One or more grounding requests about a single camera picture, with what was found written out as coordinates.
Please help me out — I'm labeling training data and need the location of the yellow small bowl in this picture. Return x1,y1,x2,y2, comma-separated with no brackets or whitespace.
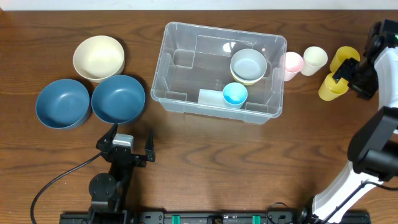
233,76,259,86

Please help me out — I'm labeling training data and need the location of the pink cup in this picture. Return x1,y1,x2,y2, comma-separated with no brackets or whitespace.
280,52,303,82

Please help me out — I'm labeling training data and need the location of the cream cup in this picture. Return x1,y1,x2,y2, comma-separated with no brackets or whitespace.
300,46,328,76

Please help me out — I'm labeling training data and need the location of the yellow cup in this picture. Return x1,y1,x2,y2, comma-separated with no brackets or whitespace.
318,73,349,101
330,46,360,72

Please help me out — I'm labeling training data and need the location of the white small bowl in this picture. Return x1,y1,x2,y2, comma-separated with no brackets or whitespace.
231,70,264,85

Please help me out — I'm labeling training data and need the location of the light blue cup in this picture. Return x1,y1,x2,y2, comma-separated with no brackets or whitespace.
223,82,248,109

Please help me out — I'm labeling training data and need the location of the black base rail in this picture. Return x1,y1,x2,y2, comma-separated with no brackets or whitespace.
58,202,373,224

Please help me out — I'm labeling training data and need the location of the clear plastic storage bin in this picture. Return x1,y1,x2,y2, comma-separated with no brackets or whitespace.
150,22,287,124

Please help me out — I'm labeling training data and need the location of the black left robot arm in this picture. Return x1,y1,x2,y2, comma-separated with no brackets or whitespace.
87,123,155,224

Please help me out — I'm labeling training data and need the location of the cream large bowl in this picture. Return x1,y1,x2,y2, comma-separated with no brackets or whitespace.
73,35,125,83

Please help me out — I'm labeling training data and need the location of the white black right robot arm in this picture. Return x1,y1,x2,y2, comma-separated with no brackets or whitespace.
311,47,397,223

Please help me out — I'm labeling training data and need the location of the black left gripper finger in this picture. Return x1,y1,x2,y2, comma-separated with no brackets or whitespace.
96,123,118,151
144,130,155,162

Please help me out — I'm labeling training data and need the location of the grey-blue small bowl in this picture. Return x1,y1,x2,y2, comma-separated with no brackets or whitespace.
230,49,267,80

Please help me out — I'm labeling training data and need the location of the dark blue bowl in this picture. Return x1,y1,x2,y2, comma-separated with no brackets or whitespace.
91,75,146,124
35,79,91,129

